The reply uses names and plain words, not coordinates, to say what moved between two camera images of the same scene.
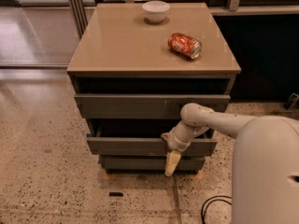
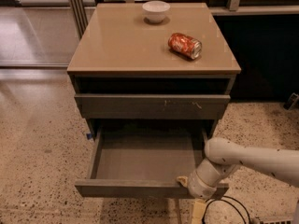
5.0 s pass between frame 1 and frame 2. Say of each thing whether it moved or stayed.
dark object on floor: stayed
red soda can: stayed
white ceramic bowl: stayed
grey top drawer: stayed
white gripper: moved
